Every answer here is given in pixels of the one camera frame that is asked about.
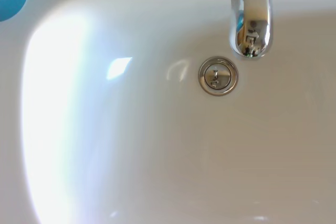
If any chrome sink drain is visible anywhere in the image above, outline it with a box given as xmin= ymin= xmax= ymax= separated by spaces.
xmin=197 ymin=56 xmax=240 ymax=97

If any white sink countertop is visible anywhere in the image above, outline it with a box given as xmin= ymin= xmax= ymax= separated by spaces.
xmin=0 ymin=0 xmax=336 ymax=224

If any chrome two-handle faucet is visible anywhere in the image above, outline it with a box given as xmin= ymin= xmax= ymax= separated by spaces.
xmin=181 ymin=0 xmax=290 ymax=62

